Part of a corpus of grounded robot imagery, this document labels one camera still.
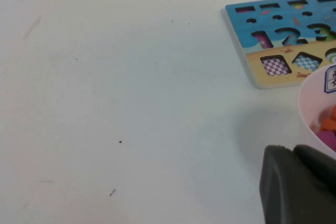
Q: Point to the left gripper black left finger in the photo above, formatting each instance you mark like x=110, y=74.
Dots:
x=281, y=187

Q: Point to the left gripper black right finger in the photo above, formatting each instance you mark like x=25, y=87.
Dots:
x=320, y=182

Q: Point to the orange wooden number piece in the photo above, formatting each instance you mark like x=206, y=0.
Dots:
x=329, y=124

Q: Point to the pink plastic bowl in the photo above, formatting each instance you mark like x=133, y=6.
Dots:
x=305, y=108

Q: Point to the paper label on pink bowl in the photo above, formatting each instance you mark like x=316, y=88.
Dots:
x=330, y=79

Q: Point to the colourful wooden puzzle board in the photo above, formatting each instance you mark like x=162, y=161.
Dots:
x=244, y=43

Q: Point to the magenta wooden number one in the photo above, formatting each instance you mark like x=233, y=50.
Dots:
x=328, y=138

